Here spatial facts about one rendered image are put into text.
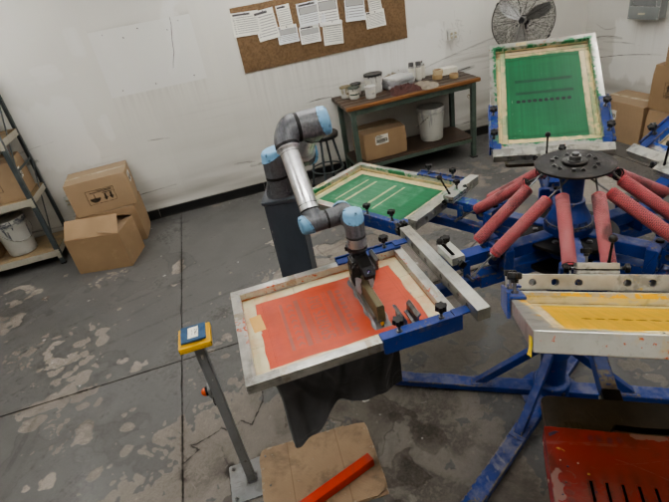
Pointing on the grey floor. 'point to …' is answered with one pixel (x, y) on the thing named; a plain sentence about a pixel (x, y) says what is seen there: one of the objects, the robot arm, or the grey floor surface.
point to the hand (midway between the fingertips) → (365, 291)
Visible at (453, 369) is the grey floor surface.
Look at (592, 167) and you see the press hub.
